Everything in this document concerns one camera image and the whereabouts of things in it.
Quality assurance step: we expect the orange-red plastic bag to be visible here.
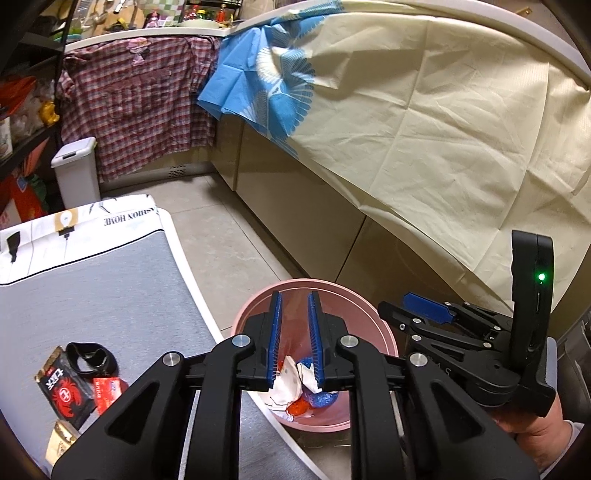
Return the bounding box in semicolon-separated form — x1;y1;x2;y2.
0;76;38;110

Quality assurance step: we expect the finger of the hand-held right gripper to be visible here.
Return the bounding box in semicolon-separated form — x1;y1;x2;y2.
403;292;514;344
378;301;509;370

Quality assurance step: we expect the red plaid shirt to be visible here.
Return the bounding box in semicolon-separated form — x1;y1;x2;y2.
58;34;220;183

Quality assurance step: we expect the white lidded bin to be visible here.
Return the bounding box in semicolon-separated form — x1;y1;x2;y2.
51;137;101;208

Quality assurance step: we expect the blue plastic bag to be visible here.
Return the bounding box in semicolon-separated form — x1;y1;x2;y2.
299;355;339;410

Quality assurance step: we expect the red printed carton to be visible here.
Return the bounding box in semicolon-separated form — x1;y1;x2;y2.
0;173;49;232

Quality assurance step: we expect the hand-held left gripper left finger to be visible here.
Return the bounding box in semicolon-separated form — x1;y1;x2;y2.
51;291;283;480

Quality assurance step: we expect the white printed tablecloth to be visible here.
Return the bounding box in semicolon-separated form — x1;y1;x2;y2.
0;194;333;480

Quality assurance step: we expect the black spice rack with bottles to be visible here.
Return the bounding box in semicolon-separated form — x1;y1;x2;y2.
185;0;232;24

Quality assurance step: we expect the cream and blue printed cloth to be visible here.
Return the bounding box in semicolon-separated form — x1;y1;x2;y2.
198;0;591;278

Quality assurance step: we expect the black packet red crab print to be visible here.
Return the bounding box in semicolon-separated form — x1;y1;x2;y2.
34;346;100;430

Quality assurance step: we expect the person's right forearm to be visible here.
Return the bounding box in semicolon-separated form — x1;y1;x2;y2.
538;418;591;480

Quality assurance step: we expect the small red packet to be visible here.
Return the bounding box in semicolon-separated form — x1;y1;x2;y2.
92;376;127;415

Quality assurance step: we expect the pink plastic bucket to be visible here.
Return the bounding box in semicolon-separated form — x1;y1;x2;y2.
231;278;399;433

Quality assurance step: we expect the beige kitchen cabinet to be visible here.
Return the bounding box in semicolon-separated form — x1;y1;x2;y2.
210;115;513;319

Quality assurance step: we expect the person's right hand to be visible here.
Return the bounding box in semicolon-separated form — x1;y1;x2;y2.
492;394;576;468

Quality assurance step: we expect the white paper bag green print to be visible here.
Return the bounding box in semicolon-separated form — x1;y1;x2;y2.
270;355;320;423

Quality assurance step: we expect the black elastic band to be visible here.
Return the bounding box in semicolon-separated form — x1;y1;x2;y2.
66;342;118;376

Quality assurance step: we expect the black shelf rack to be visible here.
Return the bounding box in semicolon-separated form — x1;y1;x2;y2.
0;0;79;213

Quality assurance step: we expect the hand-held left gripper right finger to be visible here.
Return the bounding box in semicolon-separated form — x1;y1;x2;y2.
307;291;541;480

